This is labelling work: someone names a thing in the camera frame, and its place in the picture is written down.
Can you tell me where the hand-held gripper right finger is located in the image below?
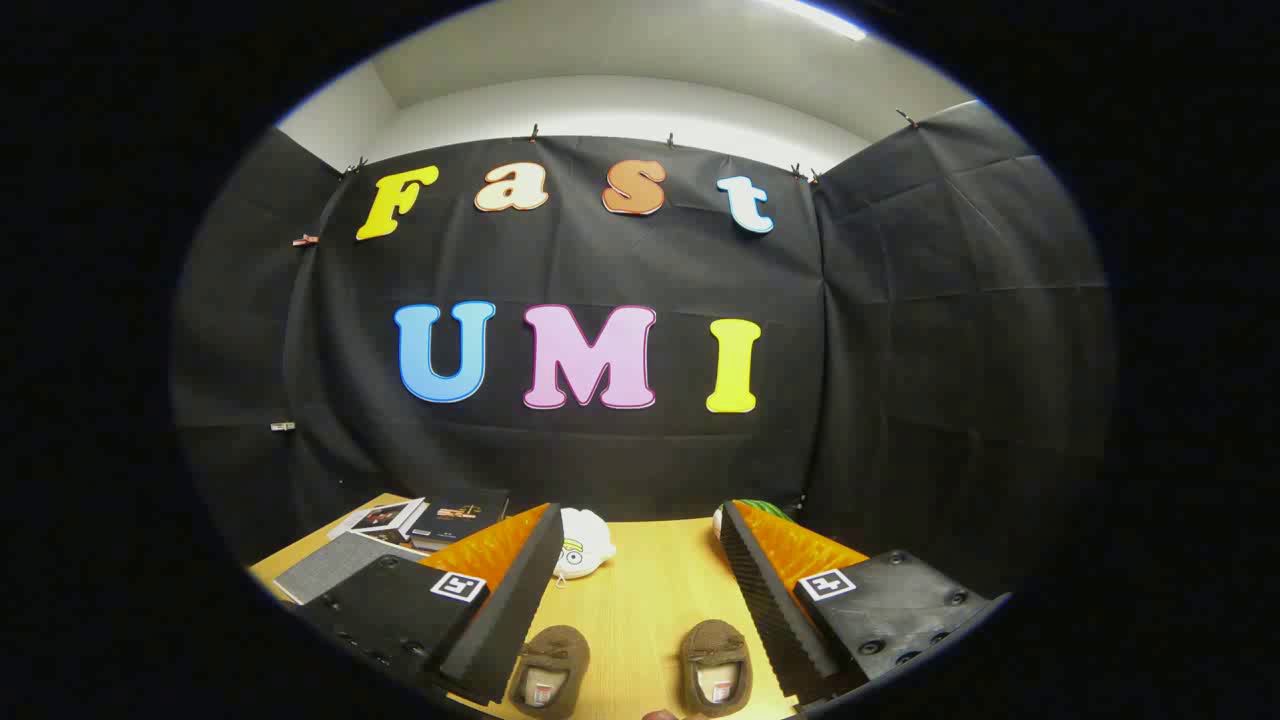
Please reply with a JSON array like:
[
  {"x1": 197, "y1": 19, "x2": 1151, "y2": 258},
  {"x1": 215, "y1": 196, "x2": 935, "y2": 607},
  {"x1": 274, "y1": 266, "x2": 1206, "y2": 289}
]
[{"x1": 718, "y1": 499, "x2": 1013, "y2": 709}]

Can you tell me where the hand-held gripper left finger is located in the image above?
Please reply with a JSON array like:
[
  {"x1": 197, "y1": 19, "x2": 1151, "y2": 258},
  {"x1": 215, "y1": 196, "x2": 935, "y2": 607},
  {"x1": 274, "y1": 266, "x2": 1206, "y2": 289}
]
[{"x1": 298, "y1": 503, "x2": 567, "y2": 707}]

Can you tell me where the brown fuzzy shoe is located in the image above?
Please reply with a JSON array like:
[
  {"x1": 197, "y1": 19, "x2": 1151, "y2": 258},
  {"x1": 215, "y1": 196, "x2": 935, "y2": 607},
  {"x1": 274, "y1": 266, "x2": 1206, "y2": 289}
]
[
  {"x1": 680, "y1": 619, "x2": 754, "y2": 719},
  {"x1": 508, "y1": 625, "x2": 591, "y2": 720}
]

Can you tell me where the grey fabric storage box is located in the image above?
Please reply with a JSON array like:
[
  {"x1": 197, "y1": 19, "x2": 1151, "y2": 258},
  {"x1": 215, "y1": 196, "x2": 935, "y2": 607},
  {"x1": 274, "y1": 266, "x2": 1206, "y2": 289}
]
[{"x1": 274, "y1": 532, "x2": 433, "y2": 607}]

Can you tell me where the watermelon slice plush toy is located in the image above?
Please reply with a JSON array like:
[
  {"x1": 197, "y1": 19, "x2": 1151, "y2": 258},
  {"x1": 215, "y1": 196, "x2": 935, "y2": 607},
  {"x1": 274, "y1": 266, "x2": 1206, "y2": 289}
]
[{"x1": 712, "y1": 498, "x2": 799, "y2": 536}]

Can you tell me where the dark blue book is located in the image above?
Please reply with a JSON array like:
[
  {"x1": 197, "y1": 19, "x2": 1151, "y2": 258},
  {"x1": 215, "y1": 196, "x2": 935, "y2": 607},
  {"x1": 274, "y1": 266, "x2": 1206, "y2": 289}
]
[{"x1": 410, "y1": 490, "x2": 511, "y2": 551}]

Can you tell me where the white plush toy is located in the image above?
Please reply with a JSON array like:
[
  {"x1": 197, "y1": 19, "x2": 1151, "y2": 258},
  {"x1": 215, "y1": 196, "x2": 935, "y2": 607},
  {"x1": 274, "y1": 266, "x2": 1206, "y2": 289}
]
[{"x1": 553, "y1": 507, "x2": 617, "y2": 581}]

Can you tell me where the white book with photo cover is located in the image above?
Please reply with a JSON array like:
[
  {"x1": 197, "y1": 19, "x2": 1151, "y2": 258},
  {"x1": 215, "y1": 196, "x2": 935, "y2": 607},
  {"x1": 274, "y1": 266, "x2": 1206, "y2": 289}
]
[{"x1": 330, "y1": 497, "x2": 431, "y2": 546}]

